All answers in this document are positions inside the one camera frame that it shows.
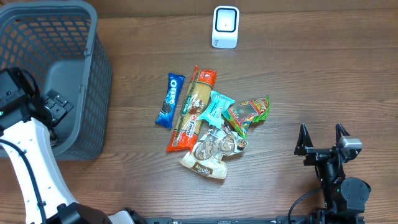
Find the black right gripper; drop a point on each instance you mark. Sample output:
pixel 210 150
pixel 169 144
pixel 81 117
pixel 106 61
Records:
pixel 316 154

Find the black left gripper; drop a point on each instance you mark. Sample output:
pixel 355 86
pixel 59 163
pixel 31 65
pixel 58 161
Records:
pixel 57 105

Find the green candy bag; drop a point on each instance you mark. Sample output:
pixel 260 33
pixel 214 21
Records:
pixel 243 114

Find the teal wipes packet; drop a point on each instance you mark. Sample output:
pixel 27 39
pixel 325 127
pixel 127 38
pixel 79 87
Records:
pixel 218 105

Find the white brown cookie bag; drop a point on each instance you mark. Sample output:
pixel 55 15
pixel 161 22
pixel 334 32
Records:
pixel 206 157

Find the blue packet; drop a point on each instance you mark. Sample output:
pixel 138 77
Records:
pixel 166 114

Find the orange pasta packet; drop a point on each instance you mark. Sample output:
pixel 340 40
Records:
pixel 188 125

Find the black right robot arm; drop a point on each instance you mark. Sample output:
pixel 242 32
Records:
pixel 344 197

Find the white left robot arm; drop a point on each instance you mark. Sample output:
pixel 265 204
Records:
pixel 26 127

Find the white barcode scanner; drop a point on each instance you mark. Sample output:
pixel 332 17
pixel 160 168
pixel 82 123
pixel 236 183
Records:
pixel 225 28

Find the grey plastic basket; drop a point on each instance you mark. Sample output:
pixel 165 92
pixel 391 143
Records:
pixel 58 44

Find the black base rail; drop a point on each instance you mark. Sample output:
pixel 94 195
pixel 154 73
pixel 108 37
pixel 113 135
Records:
pixel 277 220

